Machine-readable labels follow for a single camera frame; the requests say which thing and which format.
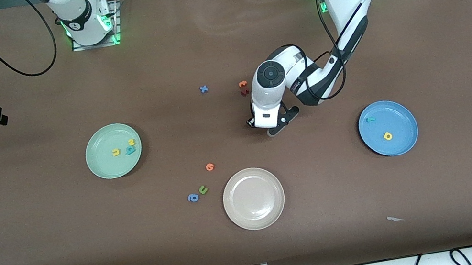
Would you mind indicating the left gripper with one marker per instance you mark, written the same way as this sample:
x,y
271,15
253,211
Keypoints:
x,y
249,122

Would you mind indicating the teal foam letter l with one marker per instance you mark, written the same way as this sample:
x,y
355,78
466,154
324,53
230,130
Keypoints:
x,y
370,119

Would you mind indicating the small yellow foam letter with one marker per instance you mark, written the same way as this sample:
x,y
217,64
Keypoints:
x,y
131,142

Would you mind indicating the teal foam letter q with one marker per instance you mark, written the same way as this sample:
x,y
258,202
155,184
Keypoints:
x,y
130,150

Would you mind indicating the yellow foam letter d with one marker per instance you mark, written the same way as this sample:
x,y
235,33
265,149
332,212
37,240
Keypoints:
x,y
387,136

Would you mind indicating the yellow foam letter u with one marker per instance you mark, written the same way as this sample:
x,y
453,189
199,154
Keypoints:
x,y
115,152

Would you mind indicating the dark red foam letter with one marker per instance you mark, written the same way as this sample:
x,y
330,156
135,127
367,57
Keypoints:
x,y
244,92

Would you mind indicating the orange foam letter t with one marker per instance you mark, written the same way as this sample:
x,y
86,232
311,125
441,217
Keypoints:
x,y
242,84

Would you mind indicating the blue foam letter x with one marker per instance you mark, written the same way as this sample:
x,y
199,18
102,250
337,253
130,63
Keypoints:
x,y
203,89

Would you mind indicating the orange foam letter e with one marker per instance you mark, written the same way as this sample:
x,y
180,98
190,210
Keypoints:
x,y
209,166

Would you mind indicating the beige plate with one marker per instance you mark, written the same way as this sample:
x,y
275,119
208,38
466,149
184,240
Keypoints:
x,y
253,199

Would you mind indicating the green foam letter u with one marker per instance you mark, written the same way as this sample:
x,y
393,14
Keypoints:
x,y
203,190

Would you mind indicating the blue foam letter a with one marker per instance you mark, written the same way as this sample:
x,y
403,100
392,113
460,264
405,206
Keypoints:
x,y
193,198

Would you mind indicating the blue plate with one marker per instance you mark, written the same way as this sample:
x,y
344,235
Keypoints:
x,y
396,119

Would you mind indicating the green plate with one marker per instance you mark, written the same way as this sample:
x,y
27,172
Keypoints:
x,y
108,164

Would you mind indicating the white paper scrap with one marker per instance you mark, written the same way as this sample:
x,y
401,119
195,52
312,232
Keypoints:
x,y
395,219

